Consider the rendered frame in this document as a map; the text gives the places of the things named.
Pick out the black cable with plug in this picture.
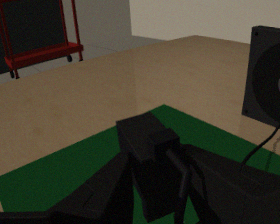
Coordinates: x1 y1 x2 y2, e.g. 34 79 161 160
116 111 192 224

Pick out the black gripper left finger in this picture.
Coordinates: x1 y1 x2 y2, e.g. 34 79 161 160
0 151 133 224

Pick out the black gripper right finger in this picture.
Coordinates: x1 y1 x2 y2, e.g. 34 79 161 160
183 144 280 224

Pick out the black computer fan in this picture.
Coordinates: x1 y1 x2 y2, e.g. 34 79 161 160
242 26 280 127

